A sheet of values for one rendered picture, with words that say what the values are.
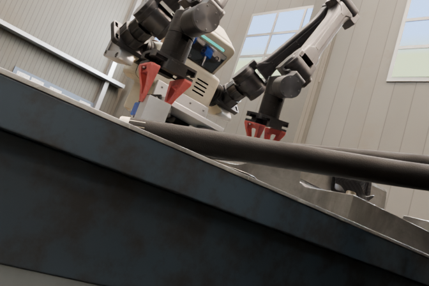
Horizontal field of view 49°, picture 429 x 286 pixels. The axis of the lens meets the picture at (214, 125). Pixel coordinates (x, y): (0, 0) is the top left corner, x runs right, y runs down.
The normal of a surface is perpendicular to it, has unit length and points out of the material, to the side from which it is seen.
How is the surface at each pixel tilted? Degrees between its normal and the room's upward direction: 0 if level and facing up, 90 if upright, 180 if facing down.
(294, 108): 90
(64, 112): 90
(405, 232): 90
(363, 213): 90
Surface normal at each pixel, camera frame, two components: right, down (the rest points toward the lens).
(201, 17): 0.48, 0.00
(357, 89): -0.67, -0.36
